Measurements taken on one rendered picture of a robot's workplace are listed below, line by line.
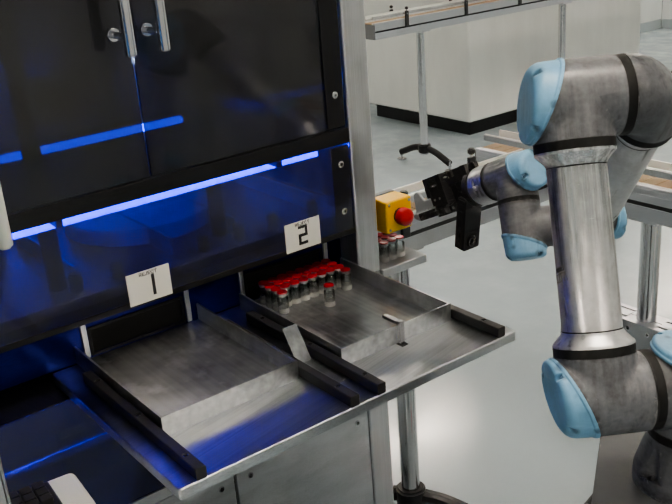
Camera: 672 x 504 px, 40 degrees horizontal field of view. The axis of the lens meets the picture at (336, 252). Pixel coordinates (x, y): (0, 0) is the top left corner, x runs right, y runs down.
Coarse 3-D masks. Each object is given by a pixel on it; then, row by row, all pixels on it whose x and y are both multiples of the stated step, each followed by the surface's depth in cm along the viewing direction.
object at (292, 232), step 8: (296, 224) 183; (312, 224) 186; (288, 232) 183; (296, 232) 184; (304, 232) 185; (312, 232) 186; (288, 240) 183; (296, 240) 184; (304, 240) 186; (312, 240) 187; (320, 240) 188; (288, 248) 184; (296, 248) 185
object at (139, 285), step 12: (168, 264) 168; (132, 276) 164; (144, 276) 165; (156, 276) 167; (168, 276) 168; (132, 288) 164; (144, 288) 166; (156, 288) 167; (168, 288) 169; (132, 300) 165; (144, 300) 166
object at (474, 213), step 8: (464, 200) 178; (464, 208) 178; (472, 208) 180; (480, 208) 181; (464, 216) 179; (472, 216) 180; (480, 216) 182; (456, 224) 182; (464, 224) 180; (472, 224) 181; (456, 232) 183; (464, 232) 181; (472, 232) 182; (456, 240) 183; (464, 240) 182; (472, 240) 182; (464, 248) 183
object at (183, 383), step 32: (224, 320) 175; (128, 352) 173; (160, 352) 172; (192, 352) 171; (224, 352) 170; (256, 352) 168; (128, 384) 161; (160, 384) 160; (192, 384) 160; (224, 384) 159; (256, 384) 154; (160, 416) 144; (192, 416) 147
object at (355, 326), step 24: (360, 288) 192; (384, 288) 190; (408, 288) 183; (264, 312) 180; (312, 312) 183; (336, 312) 182; (360, 312) 182; (384, 312) 181; (408, 312) 180; (432, 312) 172; (312, 336) 167; (336, 336) 173; (360, 336) 172; (384, 336) 166; (408, 336) 170
